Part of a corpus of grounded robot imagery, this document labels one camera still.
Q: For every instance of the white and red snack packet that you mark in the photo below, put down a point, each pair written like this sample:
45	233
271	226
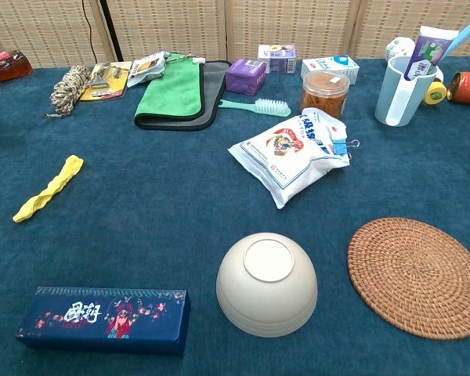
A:
145	68

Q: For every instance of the white and blue milk carton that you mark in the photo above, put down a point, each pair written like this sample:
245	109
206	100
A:
329	66

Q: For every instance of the black stand pole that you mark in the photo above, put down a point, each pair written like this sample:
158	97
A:
109	27

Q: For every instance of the white printed sugar bag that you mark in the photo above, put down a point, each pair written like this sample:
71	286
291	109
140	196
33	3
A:
286	160

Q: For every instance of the clear jar of orange strips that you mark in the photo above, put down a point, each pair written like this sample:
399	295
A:
324	98

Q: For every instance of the razor on yellow card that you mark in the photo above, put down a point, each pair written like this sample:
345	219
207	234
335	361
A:
105	84

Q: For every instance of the white and purple carton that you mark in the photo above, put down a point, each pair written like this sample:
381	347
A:
276	58

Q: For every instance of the bamboo folding screen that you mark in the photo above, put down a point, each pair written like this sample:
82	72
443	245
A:
290	23

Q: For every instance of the mint green brush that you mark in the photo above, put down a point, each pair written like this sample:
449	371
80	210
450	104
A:
243	105

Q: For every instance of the dark blue table cover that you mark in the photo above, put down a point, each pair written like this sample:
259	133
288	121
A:
160	196

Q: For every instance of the beige upturned bowl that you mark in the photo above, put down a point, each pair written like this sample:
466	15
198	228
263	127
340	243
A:
266	290

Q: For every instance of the grey microfiber cloth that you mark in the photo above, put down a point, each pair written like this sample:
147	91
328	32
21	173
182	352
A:
213	90

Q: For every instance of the green microfiber cloth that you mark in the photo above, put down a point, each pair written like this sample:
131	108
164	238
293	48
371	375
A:
172	90

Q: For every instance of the small purple box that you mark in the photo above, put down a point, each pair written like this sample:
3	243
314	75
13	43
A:
244	78

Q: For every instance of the navy printed rectangular box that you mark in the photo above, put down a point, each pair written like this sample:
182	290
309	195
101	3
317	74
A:
102	317

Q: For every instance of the blue binder clip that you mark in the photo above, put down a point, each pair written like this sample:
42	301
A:
340	148

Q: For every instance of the round woven rattan coaster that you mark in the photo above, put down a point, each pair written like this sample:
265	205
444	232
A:
415	278

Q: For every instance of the light blue toothbrush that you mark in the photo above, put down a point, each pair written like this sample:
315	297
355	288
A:
460	39

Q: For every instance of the yellow twisted toy stick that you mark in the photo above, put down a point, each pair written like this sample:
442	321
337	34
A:
49	192

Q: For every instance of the white purple toothpaste tube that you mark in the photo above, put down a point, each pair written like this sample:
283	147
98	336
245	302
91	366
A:
427	55

